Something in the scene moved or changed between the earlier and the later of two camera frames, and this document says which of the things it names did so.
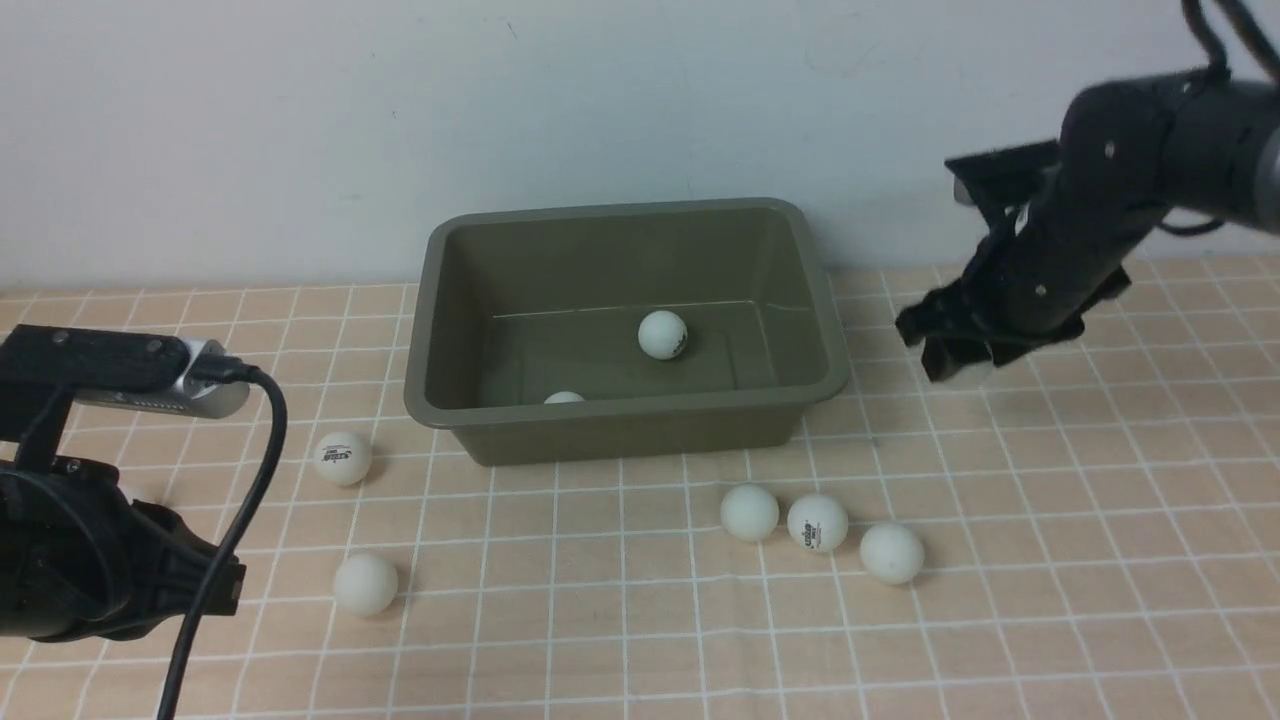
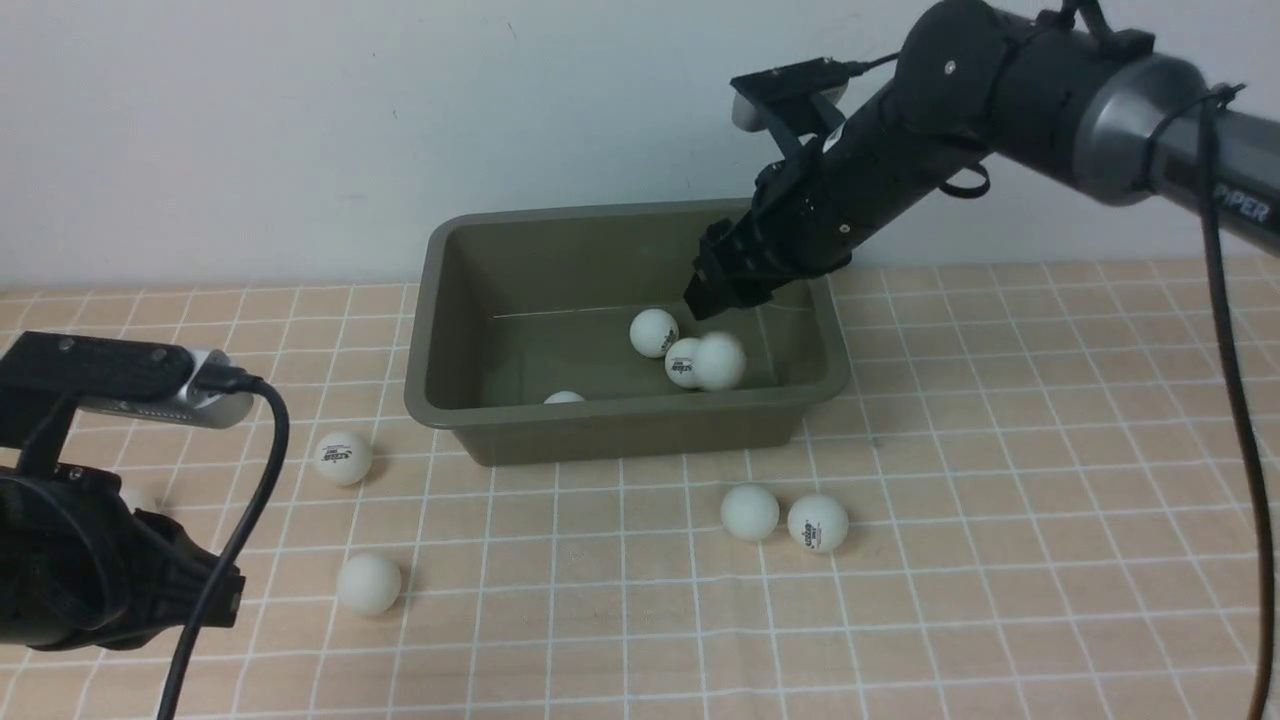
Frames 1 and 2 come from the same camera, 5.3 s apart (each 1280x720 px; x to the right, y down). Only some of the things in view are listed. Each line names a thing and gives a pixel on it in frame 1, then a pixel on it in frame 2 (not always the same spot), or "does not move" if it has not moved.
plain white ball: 892,552 -> 720,361
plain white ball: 563,397 does not move
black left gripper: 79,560 does not move
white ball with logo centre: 818,523 does not move
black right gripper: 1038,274 -> 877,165
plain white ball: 975,373 -> 681,362
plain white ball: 750,511 does not move
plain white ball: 365,584 does not move
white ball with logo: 662,335 does not move
